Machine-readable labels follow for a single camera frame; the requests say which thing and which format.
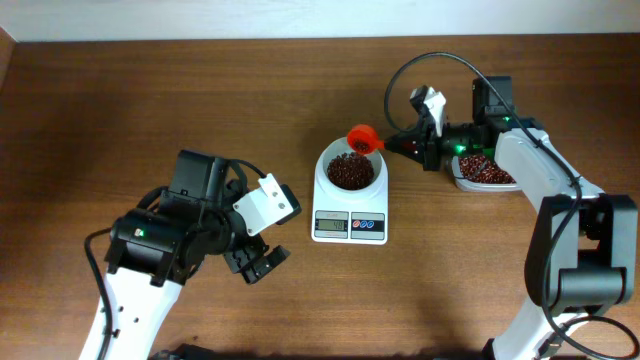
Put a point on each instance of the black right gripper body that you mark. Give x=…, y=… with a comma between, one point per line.
x=455, y=140

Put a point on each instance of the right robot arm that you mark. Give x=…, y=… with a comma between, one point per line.
x=581, y=258

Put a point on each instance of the clear plastic container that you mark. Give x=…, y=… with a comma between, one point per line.
x=468, y=186

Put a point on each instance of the white round bowl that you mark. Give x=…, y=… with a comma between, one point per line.
x=339, y=147

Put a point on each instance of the red beans in bowl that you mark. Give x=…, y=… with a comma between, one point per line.
x=350, y=171

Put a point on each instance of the red plastic measuring scoop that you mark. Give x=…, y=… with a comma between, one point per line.
x=364, y=139

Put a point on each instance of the white digital kitchen scale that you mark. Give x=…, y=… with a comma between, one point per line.
x=350, y=218

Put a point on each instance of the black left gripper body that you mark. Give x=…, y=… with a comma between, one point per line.
x=243, y=251

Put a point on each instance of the red beans in container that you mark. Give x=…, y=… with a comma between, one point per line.
x=481, y=169

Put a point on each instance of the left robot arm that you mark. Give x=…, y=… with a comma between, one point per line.
x=208, y=209

